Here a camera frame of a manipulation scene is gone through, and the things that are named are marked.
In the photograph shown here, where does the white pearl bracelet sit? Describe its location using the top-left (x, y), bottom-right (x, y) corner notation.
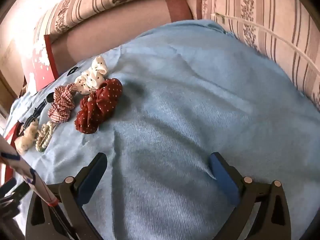
top-left (35, 121), bottom-right (57, 153)

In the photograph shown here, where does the black cord lanyard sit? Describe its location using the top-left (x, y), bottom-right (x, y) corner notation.
top-left (30, 92), bottom-right (55, 119)

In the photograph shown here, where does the red plaid scrunchie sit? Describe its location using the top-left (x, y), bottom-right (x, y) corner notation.
top-left (48, 83), bottom-right (76, 123)

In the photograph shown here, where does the dark red dotted scrunchie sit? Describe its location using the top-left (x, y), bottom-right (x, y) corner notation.
top-left (74, 78), bottom-right (123, 134)

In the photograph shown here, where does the white black-dotted scrunchie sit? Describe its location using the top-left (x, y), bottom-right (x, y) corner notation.
top-left (74, 55), bottom-right (108, 95)

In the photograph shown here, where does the cream sheer dotted scrunchie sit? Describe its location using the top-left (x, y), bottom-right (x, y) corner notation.
top-left (15, 119), bottom-right (39, 155)

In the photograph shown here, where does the red jewelry box tray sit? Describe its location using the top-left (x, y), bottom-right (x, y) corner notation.
top-left (3, 121), bottom-right (22, 183)

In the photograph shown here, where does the white blue patterned sleeve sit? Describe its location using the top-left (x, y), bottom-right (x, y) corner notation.
top-left (1, 136), bottom-right (59, 207)

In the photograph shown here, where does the red floral box lid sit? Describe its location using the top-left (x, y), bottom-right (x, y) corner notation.
top-left (23, 35), bottom-right (59, 95)

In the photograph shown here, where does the light blue blanket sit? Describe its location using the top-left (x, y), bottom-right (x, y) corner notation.
top-left (4, 19), bottom-right (320, 240)

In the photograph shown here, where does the striped floral side pillow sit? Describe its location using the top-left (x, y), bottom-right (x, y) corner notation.
top-left (197, 0), bottom-right (319, 107)

